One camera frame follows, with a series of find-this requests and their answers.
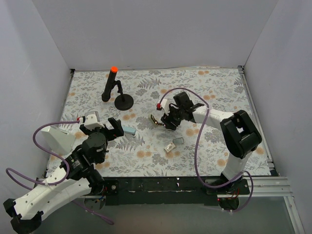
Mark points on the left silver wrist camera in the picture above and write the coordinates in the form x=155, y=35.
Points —
x=92, y=120

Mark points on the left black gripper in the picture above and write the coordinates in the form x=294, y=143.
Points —
x=107, y=130

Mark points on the black microphone orange tip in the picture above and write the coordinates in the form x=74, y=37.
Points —
x=106, y=95

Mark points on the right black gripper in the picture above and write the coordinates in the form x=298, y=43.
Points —
x=169, y=119

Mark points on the staple tray with staples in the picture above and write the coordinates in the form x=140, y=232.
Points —
x=179, y=140

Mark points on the beige green stapler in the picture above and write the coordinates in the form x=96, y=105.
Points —
x=155, y=121

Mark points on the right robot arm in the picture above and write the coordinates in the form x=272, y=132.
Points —
x=239, y=132

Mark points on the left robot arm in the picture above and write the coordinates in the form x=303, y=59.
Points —
x=74, y=177

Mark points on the black base frame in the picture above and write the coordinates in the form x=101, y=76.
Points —
x=167, y=190

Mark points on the white staple box sleeve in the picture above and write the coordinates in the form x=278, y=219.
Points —
x=169, y=147

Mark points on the white angled bracket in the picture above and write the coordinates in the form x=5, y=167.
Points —
x=60, y=141

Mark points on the black microphone desk stand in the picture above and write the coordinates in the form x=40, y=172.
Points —
x=123, y=102

